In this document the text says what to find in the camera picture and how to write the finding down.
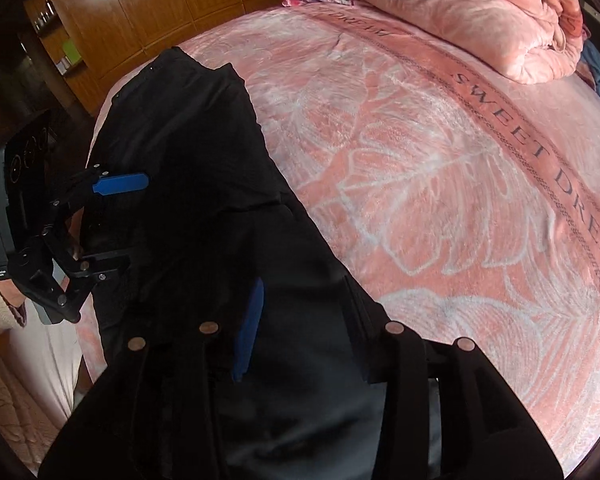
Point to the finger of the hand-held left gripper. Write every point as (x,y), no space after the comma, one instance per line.
(122,183)
(100,264)

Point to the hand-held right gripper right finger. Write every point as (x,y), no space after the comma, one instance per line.
(405,360)

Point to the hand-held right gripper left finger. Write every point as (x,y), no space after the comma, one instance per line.
(247,330)

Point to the black jacket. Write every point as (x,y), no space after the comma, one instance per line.
(195,125)

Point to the green box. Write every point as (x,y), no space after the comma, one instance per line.
(70,53)

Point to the pink bed with blanket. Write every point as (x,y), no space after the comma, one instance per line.
(430,185)

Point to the wooden wardrobe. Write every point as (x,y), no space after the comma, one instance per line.
(155,5)

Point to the small pink cloth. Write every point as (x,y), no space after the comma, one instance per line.
(292,2)

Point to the blue cloth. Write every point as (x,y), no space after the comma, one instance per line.
(597,67)

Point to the folded pink quilt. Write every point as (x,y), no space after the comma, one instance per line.
(455,10)

